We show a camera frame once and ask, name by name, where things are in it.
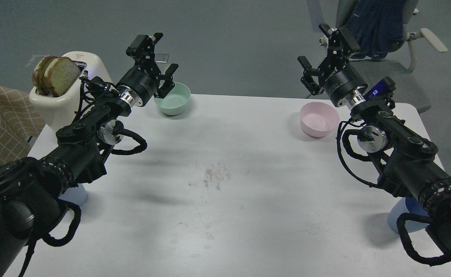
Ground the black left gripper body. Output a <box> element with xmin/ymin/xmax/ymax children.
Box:
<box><xmin>116</xmin><ymin>35</ymin><xmax>164</xmax><ymax>107</ymax></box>

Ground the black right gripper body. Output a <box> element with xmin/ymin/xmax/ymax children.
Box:
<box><xmin>318</xmin><ymin>28</ymin><xmax>368</xmax><ymax>107</ymax></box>

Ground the blue cup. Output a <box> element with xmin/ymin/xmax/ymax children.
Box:
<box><xmin>58</xmin><ymin>184</ymin><xmax>88</xmax><ymax>207</ymax></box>
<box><xmin>387</xmin><ymin>197</ymin><xmax>430</xmax><ymax>234</ymax></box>

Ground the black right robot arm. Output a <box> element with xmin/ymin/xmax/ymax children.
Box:
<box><xmin>298</xmin><ymin>23</ymin><xmax>451</xmax><ymax>266</ymax></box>

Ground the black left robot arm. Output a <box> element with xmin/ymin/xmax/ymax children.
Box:
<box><xmin>0</xmin><ymin>33</ymin><xmax>178</xmax><ymax>277</ymax></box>

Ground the mint green bowl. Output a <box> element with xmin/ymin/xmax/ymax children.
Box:
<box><xmin>154</xmin><ymin>82</ymin><xmax>191</xmax><ymax>116</ymax></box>

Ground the metal floor plate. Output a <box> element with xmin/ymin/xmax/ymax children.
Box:
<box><xmin>154</xmin><ymin>53</ymin><xmax>169</xmax><ymax>64</ymax></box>

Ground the pink bowl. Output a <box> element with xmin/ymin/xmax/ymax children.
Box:
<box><xmin>300</xmin><ymin>102</ymin><xmax>341</xmax><ymax>137</ymax></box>

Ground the blue denim jacket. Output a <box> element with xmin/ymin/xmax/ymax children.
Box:
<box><xmin>344</xmin><ymin>0</ymin><xmax>406</xmax><ymax>60</ymax></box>

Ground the grey office chair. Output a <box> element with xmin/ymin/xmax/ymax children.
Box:
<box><xmin>319</xmin><ymin>0</ymin><xmax>448</xmax><ymax>109</ymax></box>

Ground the right toast slice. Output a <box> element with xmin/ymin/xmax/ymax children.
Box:
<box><xmin>43</xmin><ymin>57</ymin><xmax>81</xmax><ymax>97</ymax></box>

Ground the toast slice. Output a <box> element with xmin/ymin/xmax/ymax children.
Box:
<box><xmin>32</xmin><ymin>56</ymin><xmax>58</xmax><ymax>96</ymax></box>
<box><xmin>43</xmin><ymin>57</ymin><xmax>81</xmax><ymax>97</ymax></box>

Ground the cream white toaster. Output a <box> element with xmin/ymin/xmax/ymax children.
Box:
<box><xmin>29</xmin><ymin>51</ymin><xmax>112</xmax><ymax>133</ymax></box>

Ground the left toast slice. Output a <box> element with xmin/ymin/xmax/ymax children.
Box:
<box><xmin>32</xmin><ymin>56</ymin><xmax>58</xmax><ymax>96</ymax></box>

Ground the beige checkered cloth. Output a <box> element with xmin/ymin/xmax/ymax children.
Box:
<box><xmin>0</xmin><ymin>86</ymin><xmax>45</xmax><ymax>166</ymax></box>

